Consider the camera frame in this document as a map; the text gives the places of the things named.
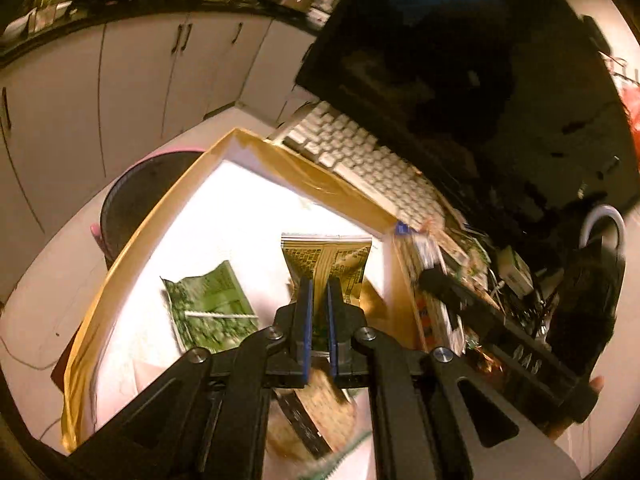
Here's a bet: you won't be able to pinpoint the black kitchen countertop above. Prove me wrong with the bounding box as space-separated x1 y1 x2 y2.
0 0 326 68

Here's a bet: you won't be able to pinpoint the white ring light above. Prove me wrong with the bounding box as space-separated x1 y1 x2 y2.
580 204 627 261

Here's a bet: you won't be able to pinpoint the green pea snack packet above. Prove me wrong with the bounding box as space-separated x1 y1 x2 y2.
160 260 258 352

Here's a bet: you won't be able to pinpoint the round cracker packet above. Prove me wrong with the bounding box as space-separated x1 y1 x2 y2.
265 370 358 461

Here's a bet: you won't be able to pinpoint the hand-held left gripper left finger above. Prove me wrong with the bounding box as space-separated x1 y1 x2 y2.
67 277 315 480

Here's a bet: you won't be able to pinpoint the black computer monitor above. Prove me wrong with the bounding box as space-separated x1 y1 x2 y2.
295 0 640 241

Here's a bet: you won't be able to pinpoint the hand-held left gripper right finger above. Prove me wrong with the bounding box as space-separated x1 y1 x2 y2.
326 279 583 480

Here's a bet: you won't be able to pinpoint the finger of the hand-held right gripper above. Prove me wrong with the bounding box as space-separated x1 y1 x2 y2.
419 267 471 316

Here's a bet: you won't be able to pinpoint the white computer keyboard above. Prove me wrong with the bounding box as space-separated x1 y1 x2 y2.
267 101 451 233

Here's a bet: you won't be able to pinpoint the shallow cardboard box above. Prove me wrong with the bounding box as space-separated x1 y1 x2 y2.
60 127 418 453

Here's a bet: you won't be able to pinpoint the lower kitchen cabinets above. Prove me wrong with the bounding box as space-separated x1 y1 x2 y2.
0 10 321 261

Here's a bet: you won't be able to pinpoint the person's right hand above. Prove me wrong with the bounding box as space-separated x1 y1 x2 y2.
547 375 606 442

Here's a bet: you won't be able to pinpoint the black bin pink rim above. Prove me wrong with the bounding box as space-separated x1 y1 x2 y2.
91 150 207 271

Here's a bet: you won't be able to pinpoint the orange cracker packet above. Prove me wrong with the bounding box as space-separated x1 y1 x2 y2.
407 232 466 356

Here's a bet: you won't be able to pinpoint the gold green snack packet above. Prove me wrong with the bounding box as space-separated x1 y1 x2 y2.
281 232 373 311

